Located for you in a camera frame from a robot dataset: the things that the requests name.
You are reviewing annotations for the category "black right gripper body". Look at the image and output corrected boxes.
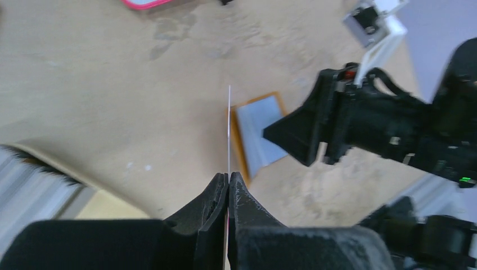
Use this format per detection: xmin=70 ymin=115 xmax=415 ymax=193
xmin=317 ymin=64 xmax=476 ymax=187

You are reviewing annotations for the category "pink framed whiteboard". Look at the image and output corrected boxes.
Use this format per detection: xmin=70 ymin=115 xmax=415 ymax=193
xmin=121 ymin=0 xmax=236 ymax=11

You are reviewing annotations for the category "white magnetic stripe card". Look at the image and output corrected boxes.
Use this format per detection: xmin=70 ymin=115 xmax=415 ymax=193
xmin=227 ymin=85 xmax=231 ymax=182

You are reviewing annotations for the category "yellow leather card holder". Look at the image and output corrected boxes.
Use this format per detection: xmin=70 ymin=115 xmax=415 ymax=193
xmin=230 ymin=91 xmax=287 ymax=186

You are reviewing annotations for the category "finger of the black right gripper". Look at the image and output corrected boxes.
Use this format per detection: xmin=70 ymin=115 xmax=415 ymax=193
xmin=263 ymin=102 xmax=328 ymax=167

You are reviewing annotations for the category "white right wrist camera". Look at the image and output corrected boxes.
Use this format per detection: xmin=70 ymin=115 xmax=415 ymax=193
xmin=343 ymin=0 xmax=408 ymax=87

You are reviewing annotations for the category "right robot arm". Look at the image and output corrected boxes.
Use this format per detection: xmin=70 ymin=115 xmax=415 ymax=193
xmin=263 ymin=38 xmax=476 ymax=188

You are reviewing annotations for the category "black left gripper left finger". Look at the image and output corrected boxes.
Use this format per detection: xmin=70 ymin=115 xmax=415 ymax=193
xmin=1 ymin=173 xmax=229 ymax=269

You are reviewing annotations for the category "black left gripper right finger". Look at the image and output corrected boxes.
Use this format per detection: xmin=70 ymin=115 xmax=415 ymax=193
xmin=227 ymin=172 xmax=395 ymax=269

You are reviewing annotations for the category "beige oval card tray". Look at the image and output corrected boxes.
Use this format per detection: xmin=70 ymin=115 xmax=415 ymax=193
xmin=1 ymin=145 xmax=149 ymax=222

